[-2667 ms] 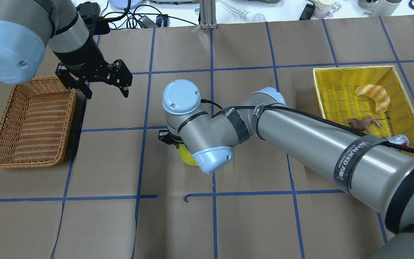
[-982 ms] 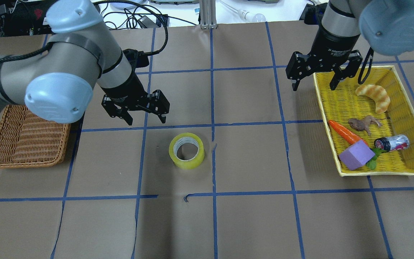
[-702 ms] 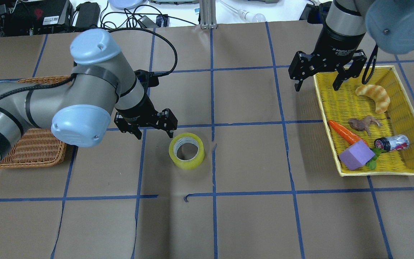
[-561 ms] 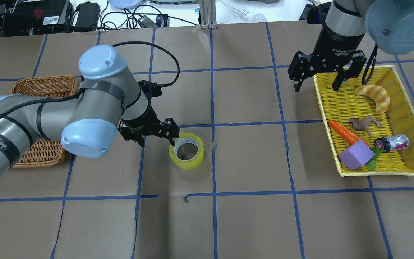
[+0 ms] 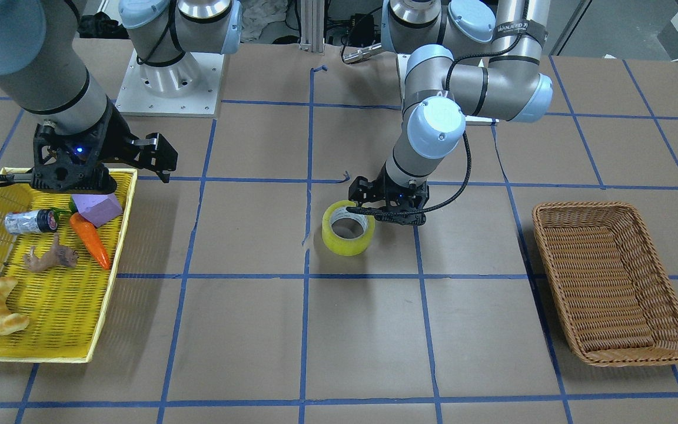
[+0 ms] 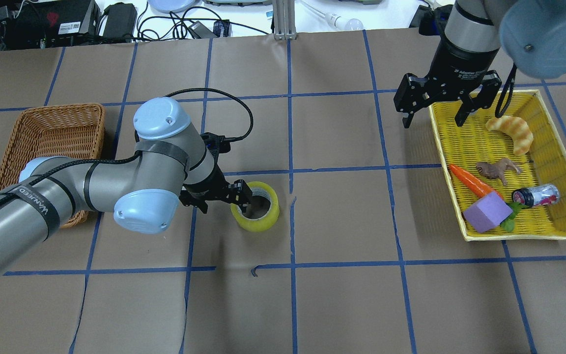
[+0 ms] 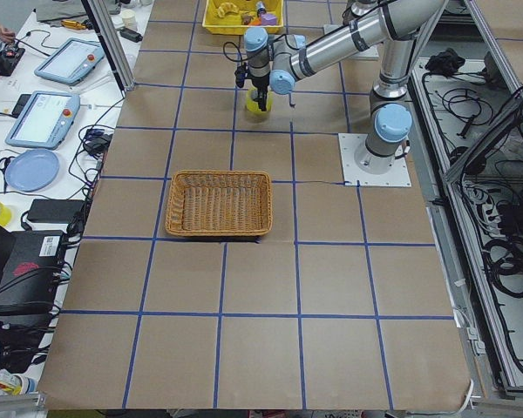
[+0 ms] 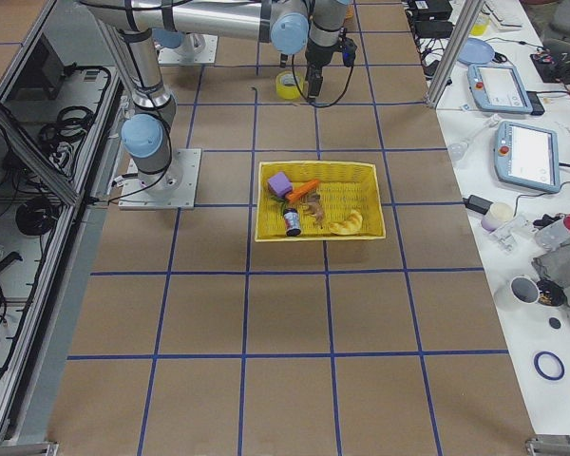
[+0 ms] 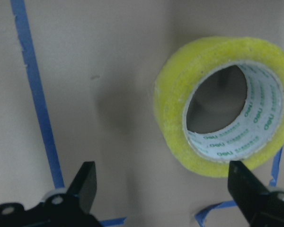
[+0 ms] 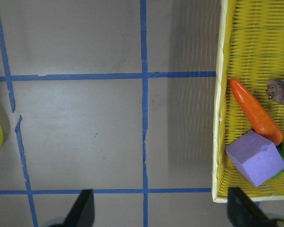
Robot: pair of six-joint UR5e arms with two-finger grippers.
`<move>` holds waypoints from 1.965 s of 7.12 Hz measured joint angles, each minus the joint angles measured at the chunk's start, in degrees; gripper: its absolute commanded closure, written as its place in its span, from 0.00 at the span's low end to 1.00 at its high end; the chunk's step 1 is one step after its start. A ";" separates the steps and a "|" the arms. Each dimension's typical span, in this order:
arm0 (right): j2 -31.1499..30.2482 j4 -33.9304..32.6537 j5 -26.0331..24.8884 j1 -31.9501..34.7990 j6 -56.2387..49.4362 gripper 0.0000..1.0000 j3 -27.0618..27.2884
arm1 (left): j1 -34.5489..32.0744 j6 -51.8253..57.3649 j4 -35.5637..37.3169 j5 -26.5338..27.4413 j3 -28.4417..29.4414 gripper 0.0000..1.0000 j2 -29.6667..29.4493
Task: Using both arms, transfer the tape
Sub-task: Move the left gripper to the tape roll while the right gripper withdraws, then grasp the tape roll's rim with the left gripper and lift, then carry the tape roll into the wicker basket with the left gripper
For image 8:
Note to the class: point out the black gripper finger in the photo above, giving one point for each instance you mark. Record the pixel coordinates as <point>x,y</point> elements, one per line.
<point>314,81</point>

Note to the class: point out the toy croissant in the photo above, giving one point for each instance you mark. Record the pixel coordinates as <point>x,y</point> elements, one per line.
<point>349,226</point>

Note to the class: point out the light bulb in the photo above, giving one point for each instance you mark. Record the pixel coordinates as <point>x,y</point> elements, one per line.
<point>457,150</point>

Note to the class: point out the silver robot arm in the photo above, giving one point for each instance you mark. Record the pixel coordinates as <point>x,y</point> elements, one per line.
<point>185,44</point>
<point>314,27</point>

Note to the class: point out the lower teach pendant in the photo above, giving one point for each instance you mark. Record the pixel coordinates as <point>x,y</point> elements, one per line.
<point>527,156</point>

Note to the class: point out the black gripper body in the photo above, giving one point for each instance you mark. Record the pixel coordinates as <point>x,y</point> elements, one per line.
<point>317,60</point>

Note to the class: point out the upper teach pendant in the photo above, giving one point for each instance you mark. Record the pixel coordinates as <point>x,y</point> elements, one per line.
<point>498,89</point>

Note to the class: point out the black power adapter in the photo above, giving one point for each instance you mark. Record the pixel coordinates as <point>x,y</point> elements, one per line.
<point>477,204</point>

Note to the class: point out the teach pendant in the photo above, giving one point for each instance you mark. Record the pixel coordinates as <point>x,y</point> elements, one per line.
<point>527,156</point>
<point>498,89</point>

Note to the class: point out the purple foam cube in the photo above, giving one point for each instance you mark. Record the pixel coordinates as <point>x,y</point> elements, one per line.
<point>280,185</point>

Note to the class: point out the white mug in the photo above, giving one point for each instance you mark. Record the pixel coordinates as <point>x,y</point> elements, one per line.
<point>517,293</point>

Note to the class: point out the grey cloth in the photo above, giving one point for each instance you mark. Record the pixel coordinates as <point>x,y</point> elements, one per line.
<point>565,256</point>

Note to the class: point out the orange toy carrot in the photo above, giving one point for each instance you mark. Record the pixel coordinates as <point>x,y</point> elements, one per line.
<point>299,192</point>

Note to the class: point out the yellow plastic basket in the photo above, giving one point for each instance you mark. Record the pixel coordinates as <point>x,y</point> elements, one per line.
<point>345,185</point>

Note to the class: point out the white purple cup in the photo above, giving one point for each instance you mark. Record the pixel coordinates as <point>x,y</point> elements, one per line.
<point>497,214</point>

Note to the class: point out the brown toy animal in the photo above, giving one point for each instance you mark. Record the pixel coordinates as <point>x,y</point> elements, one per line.
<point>312,207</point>

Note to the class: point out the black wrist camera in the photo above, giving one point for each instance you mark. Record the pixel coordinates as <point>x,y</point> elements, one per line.
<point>348,50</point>

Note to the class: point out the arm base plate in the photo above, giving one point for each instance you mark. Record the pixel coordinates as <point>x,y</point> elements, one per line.
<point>176,190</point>
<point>168,57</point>

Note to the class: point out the aluminium frame post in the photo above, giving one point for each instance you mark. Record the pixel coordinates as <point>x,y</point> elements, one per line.
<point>466,19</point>

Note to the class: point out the yellow tape roll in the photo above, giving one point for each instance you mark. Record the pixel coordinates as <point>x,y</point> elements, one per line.
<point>289,86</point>

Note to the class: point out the black round cap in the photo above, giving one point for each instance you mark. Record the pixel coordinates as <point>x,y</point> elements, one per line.
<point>554,323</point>

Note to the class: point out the black bowl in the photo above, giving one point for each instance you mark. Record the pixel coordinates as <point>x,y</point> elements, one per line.
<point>551,294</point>

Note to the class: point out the blue plate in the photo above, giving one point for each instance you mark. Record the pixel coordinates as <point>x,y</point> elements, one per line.
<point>476,52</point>

